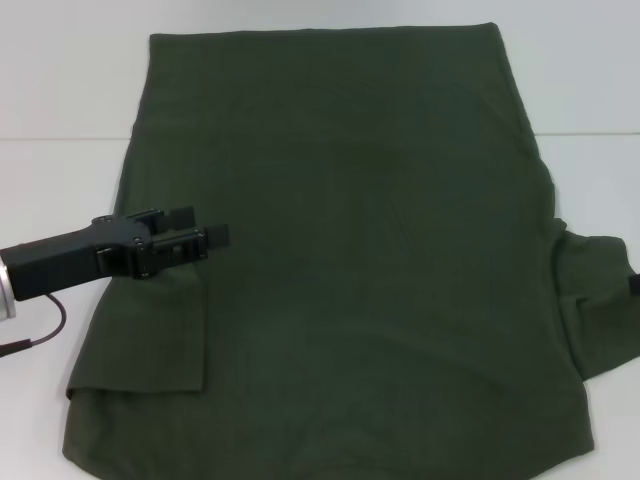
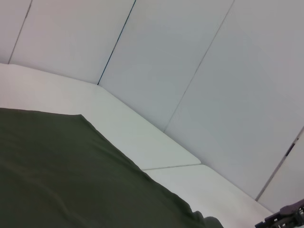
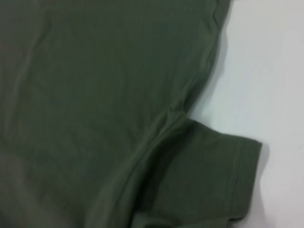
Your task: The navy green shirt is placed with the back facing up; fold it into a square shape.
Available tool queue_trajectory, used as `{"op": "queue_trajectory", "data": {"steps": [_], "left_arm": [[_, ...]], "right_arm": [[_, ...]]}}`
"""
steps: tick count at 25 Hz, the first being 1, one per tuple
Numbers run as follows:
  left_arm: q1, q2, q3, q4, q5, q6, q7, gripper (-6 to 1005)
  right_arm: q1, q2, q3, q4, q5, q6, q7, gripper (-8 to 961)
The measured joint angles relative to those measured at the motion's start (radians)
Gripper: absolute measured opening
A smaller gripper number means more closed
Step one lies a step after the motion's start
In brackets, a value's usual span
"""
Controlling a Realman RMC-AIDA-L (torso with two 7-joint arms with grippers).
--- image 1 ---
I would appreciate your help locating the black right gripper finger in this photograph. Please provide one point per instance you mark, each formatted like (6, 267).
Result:
(635, 285)

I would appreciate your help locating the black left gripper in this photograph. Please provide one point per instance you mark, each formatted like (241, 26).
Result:
(60, 260)

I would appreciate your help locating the dark green t-shirt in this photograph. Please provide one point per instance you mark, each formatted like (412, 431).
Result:
(350, 250)

